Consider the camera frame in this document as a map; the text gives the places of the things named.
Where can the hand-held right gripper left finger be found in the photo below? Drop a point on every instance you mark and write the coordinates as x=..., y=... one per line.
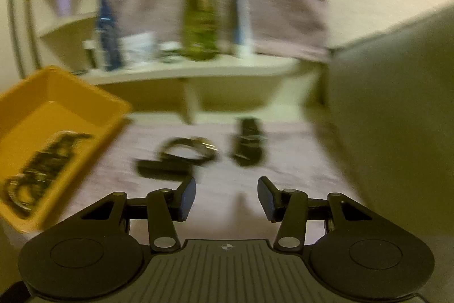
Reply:
x=186, y=198

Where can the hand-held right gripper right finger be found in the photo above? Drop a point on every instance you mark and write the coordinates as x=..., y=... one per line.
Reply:
x=267, y=198

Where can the orange plastic tray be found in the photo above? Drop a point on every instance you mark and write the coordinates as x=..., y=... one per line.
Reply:
x=49, y=118

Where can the cream wooden shelf unit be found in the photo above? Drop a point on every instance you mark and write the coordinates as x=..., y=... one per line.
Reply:
x=177, y=70

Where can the small green label jar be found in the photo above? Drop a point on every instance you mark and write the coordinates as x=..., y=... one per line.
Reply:
x=169, y=51

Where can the grey cushion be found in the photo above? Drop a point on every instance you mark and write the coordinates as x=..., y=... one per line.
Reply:
x=390, y=111

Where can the white cream jar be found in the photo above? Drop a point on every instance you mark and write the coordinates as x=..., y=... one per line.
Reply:
x=139, y=46

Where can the dark blue spray bottle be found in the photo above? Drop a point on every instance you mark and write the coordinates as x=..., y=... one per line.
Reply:
x=108, y=36

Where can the blue and white tube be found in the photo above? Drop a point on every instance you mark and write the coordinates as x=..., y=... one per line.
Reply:
x=242, y=15

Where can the yellow oil spray bottle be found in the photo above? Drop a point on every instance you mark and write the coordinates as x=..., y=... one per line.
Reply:
x=199, y=12

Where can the purple tube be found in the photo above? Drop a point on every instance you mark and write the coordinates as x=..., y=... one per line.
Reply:
x=64, y=3

